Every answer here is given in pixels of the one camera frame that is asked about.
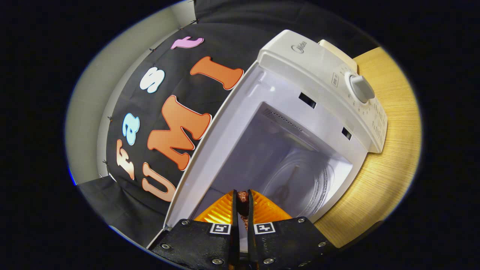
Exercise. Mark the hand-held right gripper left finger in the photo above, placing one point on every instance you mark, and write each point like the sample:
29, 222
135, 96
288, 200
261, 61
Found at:
235, 240

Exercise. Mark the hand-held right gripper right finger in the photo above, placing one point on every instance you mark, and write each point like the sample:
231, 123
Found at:
250, 240

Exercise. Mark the red meat slice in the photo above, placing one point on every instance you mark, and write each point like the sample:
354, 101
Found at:
243, 202

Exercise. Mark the glass turntable plate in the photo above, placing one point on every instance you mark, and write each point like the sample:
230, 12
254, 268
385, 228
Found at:
300, 187

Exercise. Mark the white microwave oven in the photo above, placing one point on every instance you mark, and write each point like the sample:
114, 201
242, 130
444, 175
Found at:
318, 67

